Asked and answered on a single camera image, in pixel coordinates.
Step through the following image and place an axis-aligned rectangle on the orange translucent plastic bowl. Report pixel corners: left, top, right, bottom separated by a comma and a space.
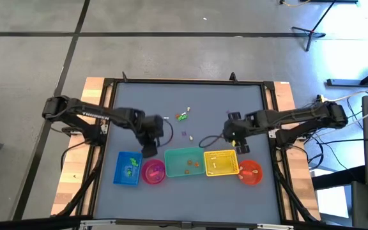
237, 159, 264, 187

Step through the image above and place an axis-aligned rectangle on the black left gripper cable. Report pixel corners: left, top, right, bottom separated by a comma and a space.
158, 118, 174, 148

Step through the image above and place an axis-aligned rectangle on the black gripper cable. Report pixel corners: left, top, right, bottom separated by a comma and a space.
158, 118, 174, 148
198, 134, 226, 149

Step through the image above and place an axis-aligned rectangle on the beige floor cable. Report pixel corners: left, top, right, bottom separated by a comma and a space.
326, 91, 368, 103

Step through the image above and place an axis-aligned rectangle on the black floor beam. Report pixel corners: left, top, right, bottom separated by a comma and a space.
311, 165, 367, 190

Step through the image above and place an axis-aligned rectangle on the black power cable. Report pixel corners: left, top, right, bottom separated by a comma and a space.
316, 137, 368, 146

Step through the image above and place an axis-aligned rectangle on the yellow floor cable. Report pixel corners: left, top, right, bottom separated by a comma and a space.
279, 0, 312, 8

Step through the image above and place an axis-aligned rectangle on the blue plastic basket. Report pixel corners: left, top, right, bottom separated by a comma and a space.
112, 151, 143, 187

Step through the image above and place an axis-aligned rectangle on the black tripod stand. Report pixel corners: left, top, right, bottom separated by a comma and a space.
291, 0, 337, 53

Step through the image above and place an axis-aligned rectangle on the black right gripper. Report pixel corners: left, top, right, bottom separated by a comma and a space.
222, 112, 256, 154

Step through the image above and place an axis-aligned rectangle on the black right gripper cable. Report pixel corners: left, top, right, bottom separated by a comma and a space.
198, 134, 226, 149

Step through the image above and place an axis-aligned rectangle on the black arm base cable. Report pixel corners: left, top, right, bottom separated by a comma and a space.
61, 140, 89, 173

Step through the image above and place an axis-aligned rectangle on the teal translucent plastic bin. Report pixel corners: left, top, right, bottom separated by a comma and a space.
164, 146, 206, 179

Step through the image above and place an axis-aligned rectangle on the pink translucent plastic bowl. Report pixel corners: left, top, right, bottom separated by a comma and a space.
141, 158, 166, 186

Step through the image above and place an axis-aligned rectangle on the yellow slotted plastic basket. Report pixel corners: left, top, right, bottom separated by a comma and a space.
203, 149, 240, 178

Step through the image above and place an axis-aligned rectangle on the black desk leg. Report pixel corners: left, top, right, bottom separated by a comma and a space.
326, 62, 368, 88

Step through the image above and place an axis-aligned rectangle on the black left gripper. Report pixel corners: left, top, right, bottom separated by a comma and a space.
134, 110, 165, 159

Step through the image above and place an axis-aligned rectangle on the black table frame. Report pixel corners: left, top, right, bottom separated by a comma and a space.
50, 72, 322, 230

